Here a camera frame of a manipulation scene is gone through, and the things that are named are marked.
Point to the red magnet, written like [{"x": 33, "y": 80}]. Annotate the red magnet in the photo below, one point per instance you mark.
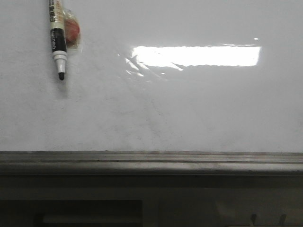
[{"x": 72, "y": 30}]

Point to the black and white whiteboard marker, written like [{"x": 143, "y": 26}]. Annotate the black and white whiteboard marker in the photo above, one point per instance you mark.
[{"x": 57, "y": 35}]

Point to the white whiteboard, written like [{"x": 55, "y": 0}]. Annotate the white whiteboard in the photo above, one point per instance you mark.
[{"x": 155, "y": 75}]

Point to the grey aluminium whiteboard tray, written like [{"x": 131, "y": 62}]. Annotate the grey aluminium whiteboard tray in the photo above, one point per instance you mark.
[{"x": 149, "y": 163}]

